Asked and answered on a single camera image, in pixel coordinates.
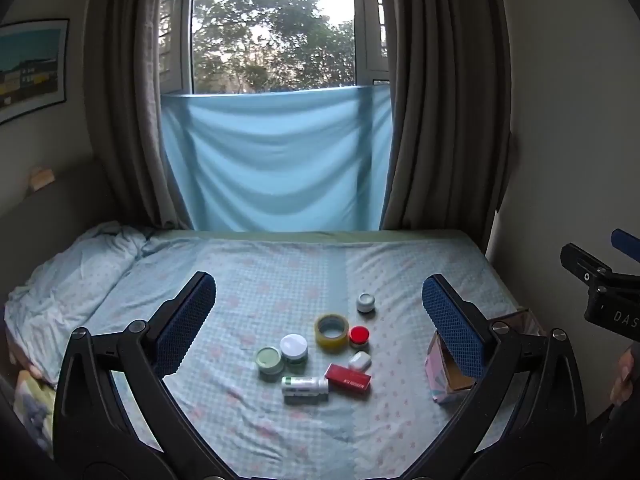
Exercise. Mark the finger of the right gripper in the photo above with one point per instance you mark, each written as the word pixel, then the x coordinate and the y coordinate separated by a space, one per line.
pixel 626 243
pixel 582 264

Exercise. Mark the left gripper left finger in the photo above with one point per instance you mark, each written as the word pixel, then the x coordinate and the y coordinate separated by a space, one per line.
pixel 113 414

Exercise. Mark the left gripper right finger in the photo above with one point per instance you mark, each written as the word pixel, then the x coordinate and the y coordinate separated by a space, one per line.
pixel 525 417

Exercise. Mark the cardboard box with patterned lining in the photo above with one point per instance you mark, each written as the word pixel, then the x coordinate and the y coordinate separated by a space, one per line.
pixel 446 380

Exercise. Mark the green cream jar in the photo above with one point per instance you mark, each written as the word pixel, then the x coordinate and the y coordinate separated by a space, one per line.
pixel 269 361

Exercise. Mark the white earbuds case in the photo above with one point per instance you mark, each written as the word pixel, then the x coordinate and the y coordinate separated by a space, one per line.
pixel 360 362

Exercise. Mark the white pill bottle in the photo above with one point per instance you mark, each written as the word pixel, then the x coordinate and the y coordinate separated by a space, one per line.
pixel 305 388

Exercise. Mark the red-lid jar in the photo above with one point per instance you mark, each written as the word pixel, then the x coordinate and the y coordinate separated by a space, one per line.
pixel 358 337

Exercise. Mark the red Marubi box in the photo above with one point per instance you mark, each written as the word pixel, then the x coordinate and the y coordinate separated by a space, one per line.
pixel 346 379

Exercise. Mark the white-lid jar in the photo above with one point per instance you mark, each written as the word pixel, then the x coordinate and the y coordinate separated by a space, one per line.
pixel 294 348

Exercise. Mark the small white-grey jar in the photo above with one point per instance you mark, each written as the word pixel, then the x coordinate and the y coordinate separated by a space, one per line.
pixel 365 303

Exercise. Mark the yellow packing tape roll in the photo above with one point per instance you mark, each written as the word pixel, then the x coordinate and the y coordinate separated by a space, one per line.
pixel 331 332

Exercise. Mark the person's right hand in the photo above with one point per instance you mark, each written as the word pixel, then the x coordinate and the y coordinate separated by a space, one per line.
pixel 622 387

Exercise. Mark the crumpled light blue duvet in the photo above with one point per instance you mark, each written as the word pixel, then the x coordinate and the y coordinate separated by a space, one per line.
pixel 64 292

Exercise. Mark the checked floral bed sheet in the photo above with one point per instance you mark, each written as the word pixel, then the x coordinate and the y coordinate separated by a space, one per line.
pixel 266 290

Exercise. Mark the right brown curtain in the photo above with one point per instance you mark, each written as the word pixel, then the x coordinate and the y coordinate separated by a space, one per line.
pixel 450 83

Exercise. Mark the brown curtain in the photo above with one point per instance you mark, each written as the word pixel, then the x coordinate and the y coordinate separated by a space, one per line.
pixel 122 101
pixel 450 83

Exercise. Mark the blue cloth over window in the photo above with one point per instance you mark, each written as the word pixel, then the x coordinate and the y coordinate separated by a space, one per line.
pixel 297 161

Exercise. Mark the left brown curtain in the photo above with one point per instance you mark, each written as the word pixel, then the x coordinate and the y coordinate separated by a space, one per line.
pixel 122 101

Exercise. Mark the framed wall picture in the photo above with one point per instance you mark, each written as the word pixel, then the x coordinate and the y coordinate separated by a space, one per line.
pixel 33 66

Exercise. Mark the window frame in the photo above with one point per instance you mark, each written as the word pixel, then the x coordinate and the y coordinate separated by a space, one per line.
pixel 255 46

